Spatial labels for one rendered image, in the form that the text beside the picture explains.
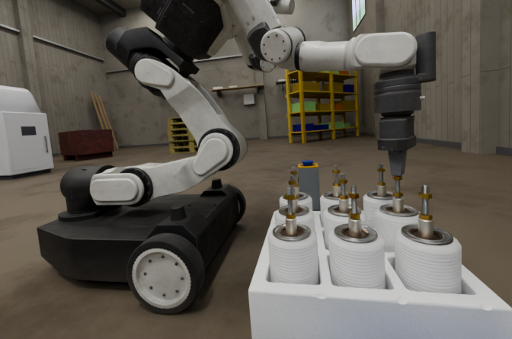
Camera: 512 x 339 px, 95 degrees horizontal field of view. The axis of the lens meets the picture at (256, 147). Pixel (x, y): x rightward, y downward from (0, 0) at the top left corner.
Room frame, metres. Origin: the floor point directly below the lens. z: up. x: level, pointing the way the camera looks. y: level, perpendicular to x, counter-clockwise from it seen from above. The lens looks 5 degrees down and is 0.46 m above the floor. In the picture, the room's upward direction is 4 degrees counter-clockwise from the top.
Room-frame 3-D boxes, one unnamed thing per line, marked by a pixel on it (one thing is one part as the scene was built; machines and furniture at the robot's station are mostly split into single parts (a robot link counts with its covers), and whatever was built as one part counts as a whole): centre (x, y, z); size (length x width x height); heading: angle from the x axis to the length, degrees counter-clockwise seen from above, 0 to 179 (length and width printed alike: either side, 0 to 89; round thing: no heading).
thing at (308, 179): (0.84, -0.18, 0.16); 0.07 x 0.07 x 0.31; 78
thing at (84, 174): (0.89, 0.45, 0.19); 0.64 x 0.52 x 0.33; 80
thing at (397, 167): (0.51, -0.30, 0.37); 0.03 x 0.02 x 0.06; 46
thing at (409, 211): (0.52, -0.31, 0.25); 0.08 x 0.08 x 0.01
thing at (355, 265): (0.42, -0.17, 0.16); 0.10 x 0.10 x 0.18
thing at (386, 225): (0.52, -0.31, 0.16); 0.10 x 0.10 x 0.18
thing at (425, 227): (0.40, -0.29, 0.26); 0.02 x 0.02 x 0.03
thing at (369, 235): (0.42, -0.17, 0.25); 0.08 x 0.08 x 0.01
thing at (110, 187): (0.90, 0.48, 0.28); 0.21 x 0.20 x 0.13; 80
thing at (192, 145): (5.73, 1.40, 0.42); 1.18 x 0.82 x 0.84; 80
